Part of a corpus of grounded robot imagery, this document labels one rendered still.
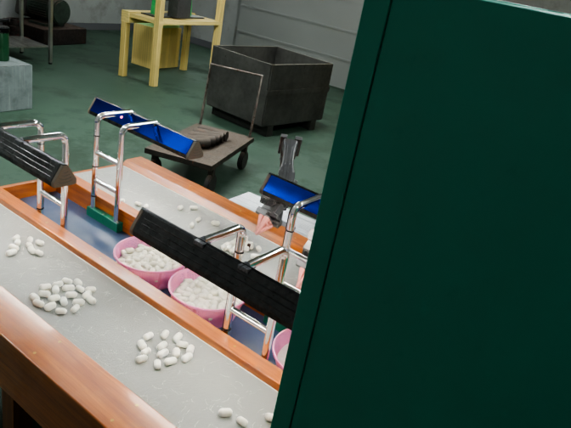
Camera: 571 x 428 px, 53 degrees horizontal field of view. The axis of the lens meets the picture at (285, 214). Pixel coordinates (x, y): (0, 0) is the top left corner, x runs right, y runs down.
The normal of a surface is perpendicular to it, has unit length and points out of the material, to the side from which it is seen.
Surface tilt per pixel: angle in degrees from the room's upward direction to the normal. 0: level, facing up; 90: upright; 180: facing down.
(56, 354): 0
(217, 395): 0
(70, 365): 0
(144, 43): 90
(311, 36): 90
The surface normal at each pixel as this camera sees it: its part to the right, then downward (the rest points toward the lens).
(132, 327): 0.18, -0.90
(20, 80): 0.82, 0.36
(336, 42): -0.54, 0.25
